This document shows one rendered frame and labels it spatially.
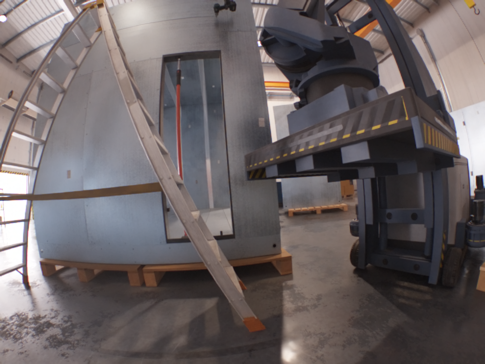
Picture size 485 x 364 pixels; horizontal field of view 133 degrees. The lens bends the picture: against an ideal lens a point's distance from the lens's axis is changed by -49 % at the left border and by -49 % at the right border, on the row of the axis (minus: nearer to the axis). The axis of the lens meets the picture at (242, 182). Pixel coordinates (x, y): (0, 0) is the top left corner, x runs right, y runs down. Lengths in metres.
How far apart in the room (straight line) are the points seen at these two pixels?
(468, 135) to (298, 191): 4.74
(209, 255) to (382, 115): 0.88
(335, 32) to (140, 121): 0.97
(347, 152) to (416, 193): 1.15
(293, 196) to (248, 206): 3.93
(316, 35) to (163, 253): 1.79
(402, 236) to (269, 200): 1.17
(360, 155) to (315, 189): 5.05
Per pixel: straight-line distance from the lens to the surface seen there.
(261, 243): 1.81
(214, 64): 4.10
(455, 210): 1.67
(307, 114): 0.91
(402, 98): 0.54
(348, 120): 0.61
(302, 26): 0.91
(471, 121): 5.83
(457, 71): 11.08
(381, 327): 1.21
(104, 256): 2.10
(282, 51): 1.13
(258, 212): 1.75
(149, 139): 1.06
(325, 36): 0.85
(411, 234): 1.79
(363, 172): 1.11
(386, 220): 1.61
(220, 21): 2.50
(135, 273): 1.89
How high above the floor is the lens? 0.74
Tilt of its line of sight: 2 degrees up
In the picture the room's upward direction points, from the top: 5 degrees counter-clockwise
